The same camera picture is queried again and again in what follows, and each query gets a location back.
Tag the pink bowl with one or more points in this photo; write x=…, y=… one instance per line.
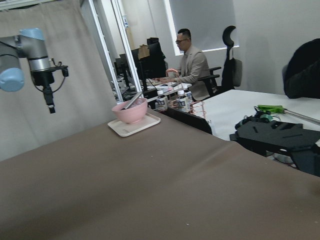
x=133, y=114

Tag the aluminium frame post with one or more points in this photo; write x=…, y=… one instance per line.
x=105, y=41

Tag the man in beige jacket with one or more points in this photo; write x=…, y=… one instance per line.
x=193, y=65

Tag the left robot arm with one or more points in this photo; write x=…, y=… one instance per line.
x=28, y=44

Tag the green grabber tool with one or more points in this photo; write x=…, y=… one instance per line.
x=282, y=110

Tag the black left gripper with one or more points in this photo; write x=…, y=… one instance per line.
x=42, y=81

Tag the beige tray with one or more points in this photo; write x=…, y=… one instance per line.
x=127, y=129

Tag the black office chair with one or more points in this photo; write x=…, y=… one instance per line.
x=232, y=69

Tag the bottle rack with bottles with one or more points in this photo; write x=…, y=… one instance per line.
x=183, y=102

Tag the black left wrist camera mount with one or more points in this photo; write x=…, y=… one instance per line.
x=59, y=66

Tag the black plastic bracket stack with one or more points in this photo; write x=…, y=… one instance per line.
x=284, y=138

